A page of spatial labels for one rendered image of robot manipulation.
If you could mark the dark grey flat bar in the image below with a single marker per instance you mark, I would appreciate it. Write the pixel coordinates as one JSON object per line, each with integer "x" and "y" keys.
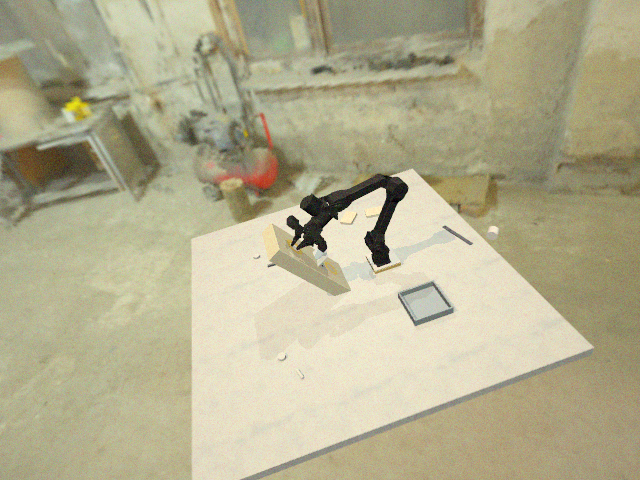
{"x": 457, "y": 235}

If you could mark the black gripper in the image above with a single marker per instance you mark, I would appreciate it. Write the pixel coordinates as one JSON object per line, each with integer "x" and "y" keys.
{"x": 293, "y": 223}

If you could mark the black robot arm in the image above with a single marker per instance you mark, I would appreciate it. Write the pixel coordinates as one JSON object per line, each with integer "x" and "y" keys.
{"x": 396, "y": 189}

